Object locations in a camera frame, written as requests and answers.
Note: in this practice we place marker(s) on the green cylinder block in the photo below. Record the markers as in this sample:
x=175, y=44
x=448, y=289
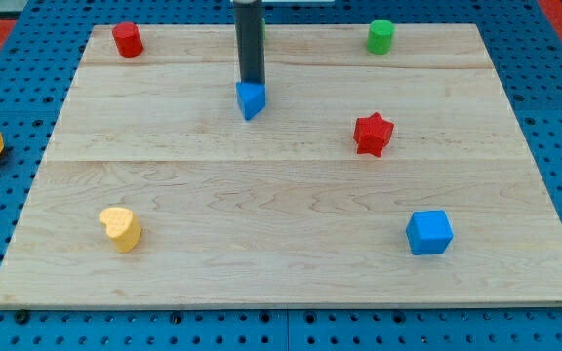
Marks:
x=380, y=36

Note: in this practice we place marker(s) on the green block behind rod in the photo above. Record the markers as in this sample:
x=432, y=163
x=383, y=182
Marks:
x=263, y=28

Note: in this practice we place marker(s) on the blue cube block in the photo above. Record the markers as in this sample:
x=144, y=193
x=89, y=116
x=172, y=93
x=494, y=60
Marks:
x=429, y=232

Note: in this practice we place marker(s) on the red star block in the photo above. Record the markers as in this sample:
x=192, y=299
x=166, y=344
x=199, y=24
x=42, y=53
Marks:
x=372, y=134

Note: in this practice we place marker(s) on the red cylinder block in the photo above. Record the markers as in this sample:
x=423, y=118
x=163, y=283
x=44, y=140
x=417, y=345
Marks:
x=127, y=39

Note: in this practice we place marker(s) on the blue triangle block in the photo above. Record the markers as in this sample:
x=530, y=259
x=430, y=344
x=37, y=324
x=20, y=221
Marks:
x=251, y=98

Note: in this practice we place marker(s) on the yellow heart block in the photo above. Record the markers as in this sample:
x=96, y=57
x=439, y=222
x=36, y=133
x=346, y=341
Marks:
x=122, y=227

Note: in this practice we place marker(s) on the light wooden board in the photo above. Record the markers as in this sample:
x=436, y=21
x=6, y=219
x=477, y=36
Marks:
x=281, y=211

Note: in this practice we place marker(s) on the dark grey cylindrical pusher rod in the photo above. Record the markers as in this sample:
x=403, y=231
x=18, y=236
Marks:
x=248, y=17

